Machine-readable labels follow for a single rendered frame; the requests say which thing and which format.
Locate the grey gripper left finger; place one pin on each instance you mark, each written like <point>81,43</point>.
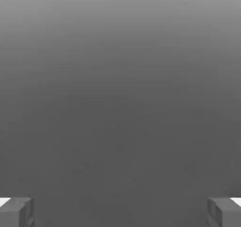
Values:
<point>15,212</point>

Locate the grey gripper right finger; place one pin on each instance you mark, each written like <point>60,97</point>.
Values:
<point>226,212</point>

